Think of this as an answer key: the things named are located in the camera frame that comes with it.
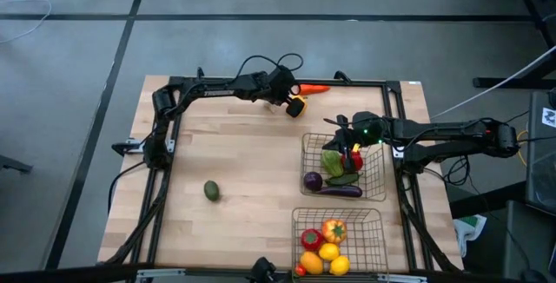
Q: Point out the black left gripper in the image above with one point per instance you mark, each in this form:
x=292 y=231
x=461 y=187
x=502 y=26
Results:
x=280 y=85

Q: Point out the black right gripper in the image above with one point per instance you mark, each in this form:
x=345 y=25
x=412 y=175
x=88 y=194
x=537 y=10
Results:
x=367 y=129

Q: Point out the light green bell pepper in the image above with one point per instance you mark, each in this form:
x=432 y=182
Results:
x=331 y=163

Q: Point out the red bell pepper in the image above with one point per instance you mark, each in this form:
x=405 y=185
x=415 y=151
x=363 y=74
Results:
x=359 y=161

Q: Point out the dark green cucumber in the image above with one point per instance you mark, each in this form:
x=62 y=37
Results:
x=343 y=179

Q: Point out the orange carrot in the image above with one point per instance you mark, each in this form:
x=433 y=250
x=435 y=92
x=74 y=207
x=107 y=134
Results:
x=315 y=89

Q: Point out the long purple eggplant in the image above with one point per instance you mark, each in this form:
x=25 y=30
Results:
x=343 y=191

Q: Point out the dark purple round vegetable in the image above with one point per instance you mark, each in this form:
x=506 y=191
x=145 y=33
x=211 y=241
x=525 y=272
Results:
x=313 y=181

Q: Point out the red tomato with green stem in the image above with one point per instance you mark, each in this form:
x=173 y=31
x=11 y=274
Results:
x=312 y=239

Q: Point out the yellow lemon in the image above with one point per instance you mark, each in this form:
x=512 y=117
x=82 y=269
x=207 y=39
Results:
x=329 y=252
x=339 y=265

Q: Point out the yellow-orange mango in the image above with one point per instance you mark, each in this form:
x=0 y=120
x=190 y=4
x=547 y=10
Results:
x=312 y=263

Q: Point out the small red cherry tomato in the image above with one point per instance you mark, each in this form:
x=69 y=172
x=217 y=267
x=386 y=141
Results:
x=300 y=270

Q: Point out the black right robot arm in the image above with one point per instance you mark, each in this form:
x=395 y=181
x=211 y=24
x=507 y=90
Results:
x=456 y=137

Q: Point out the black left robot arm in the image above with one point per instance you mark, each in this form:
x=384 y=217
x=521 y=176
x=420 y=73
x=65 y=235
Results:
x=217 y=90

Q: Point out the dark green avocado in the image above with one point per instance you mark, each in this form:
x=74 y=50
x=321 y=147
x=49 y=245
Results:
x=211 y=190

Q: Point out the white and green cloth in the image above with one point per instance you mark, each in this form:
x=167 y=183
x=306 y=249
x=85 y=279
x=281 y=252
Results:
x=469 y=231

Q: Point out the black metal floor stand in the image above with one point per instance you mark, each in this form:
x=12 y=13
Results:
x=499 y=83

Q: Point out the dark grey box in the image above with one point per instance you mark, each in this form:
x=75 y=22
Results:
x=540 y=166

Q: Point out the black equipment case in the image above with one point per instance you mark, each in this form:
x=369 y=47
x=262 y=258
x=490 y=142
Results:
x=521 y=248

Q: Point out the white sticker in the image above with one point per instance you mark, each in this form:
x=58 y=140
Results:
x=549 y=117

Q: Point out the black horizontal beam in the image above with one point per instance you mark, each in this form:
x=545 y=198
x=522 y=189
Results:
x=65 y=275

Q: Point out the black stand foot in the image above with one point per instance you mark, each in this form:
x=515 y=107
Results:
x=15 y=163

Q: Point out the silver mounting bracket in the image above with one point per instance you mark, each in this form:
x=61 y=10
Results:
x=137 y=145
x=396 y=152

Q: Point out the black frame clamp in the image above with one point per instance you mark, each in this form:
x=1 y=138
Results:
x=343 y=77
x=200 y=74

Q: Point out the black metal table frame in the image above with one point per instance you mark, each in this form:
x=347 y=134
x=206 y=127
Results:
x=360 y=82

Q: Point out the black diagonal frame strut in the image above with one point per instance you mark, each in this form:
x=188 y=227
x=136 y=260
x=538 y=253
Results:
x=428 y=239
x=139 y=226

